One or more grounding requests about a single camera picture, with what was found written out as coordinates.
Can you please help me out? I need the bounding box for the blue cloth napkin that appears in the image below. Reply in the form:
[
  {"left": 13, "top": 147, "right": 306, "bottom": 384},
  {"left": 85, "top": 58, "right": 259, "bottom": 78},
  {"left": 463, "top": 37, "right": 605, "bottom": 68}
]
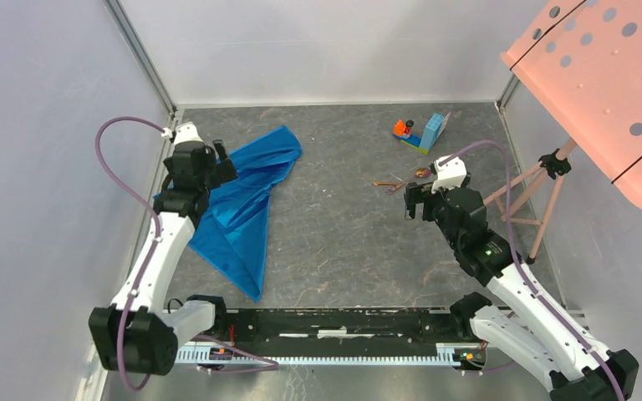
[{"left": 145, "top": 125, "right": 302, "bottom": 302}]

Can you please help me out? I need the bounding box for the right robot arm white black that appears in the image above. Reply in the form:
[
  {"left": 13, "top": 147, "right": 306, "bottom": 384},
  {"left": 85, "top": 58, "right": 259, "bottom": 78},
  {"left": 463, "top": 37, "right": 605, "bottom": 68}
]
[{"left": 404, "top": 182, "right": 639, "bottom": 400}]

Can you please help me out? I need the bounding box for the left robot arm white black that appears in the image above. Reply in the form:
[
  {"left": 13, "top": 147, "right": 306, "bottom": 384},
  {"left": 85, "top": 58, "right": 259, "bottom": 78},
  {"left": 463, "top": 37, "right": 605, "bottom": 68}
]
[{"left": 88, "top": 140, "right": 237, "bottom": 376}]

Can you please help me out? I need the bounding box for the iridescent spoon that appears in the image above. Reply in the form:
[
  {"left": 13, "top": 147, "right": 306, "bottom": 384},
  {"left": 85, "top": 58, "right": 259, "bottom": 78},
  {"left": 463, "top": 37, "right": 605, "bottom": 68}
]
[{"left": 415, "top": 168, "right": 433, "bottom": 178}]

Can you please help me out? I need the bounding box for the toy brick set colourful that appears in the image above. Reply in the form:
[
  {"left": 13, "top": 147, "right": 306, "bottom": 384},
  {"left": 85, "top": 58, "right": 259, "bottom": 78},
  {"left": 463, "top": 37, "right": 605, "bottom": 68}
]
[{"left": 392, "top": 113, "right": 451, "bottom": 155}]

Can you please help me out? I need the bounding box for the pink perforated music stand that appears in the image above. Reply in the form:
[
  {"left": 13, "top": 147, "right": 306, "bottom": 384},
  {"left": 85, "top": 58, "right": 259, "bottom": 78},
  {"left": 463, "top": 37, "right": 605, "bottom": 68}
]
[{"left": 483, "top": 0, "right": 642, "bottom": 266}]

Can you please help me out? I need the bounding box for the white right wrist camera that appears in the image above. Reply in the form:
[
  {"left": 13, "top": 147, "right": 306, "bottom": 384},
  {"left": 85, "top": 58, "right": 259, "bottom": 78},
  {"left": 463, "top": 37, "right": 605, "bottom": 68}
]
[{"left": 430, "top": 155, "right": 469, "bottom": 194}]

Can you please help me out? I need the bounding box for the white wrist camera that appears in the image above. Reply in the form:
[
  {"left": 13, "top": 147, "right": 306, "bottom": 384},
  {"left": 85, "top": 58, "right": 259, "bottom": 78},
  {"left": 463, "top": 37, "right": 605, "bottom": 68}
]
[
  {"left": 173, "top": 122, "right": 203, "bottom": 146},
  {"left": 430, "top": 155, "right": 469, "bottom": 194}
]

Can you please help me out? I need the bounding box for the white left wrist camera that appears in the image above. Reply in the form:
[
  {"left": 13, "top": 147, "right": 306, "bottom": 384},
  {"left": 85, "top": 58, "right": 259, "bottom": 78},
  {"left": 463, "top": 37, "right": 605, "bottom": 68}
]
[{"left": 173, "top": 122, "right": 203, "bottom": 146}]

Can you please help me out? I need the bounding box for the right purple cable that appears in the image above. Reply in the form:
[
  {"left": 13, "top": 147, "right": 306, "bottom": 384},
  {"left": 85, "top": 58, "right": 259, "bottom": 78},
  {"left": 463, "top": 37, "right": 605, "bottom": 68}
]
[{"left": 440, "top": 139, "right": 627, "bottom": 401}]

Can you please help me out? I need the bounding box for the purple cable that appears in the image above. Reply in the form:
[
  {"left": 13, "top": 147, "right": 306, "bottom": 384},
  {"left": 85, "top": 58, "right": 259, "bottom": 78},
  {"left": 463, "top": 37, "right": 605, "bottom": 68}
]
[
  {"left": 440, "top": 139, "right": 627, "bottom": 401},
  {"left": 94, "top": 116, "right": 281, "bottom": 392}
]

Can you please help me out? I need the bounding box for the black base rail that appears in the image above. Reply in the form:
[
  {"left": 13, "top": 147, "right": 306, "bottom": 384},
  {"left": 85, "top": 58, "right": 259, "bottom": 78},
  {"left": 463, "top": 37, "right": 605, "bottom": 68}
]
[{"left": 176, "top": 307, "right": 488, "bottom": 372}]

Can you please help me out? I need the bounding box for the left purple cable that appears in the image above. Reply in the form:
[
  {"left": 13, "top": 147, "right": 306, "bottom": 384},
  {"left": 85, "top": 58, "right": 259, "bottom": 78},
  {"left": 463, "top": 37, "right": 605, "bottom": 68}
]
[{"left": 94, "top": 116, "right": 281, "bottom": 392}]

